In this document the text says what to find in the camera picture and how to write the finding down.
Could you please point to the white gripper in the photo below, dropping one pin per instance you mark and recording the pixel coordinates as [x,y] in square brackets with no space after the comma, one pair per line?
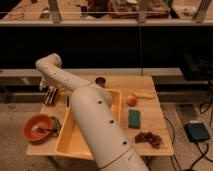
[53,88]

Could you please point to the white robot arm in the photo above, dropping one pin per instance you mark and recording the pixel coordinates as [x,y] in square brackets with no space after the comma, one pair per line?
[91,109]

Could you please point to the metal cup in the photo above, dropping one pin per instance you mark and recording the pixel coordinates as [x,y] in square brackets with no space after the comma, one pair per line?
[101,81]

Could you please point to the red bowl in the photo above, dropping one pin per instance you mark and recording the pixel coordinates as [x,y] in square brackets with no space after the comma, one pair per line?
[29,127]

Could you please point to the green-rimmed small dish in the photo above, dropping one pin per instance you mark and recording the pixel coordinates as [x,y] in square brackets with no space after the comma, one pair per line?
[57,125]

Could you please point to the spoon in red bowl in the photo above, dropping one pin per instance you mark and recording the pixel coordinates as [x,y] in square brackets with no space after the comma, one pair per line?
[39,129]

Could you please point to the yellow plastic bin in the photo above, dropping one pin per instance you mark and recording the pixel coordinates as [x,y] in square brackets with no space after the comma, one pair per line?
[70,142]

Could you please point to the orange fruit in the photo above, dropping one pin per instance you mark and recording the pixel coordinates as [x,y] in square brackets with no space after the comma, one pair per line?
[132,100]

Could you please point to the green sponge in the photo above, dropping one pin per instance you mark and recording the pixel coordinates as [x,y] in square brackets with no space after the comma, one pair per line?
[134,119]

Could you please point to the yellow banana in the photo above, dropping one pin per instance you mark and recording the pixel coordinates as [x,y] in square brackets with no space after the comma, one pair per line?
[142,95]

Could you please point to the wooden table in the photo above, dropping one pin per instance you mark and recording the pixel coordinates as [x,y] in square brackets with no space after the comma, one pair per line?
[152,119]

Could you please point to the bunch of dark grapes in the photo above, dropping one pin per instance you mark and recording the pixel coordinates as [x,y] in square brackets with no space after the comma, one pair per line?
[153,139]

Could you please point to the black device on floor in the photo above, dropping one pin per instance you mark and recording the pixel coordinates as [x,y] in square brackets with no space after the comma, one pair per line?
[196,132]

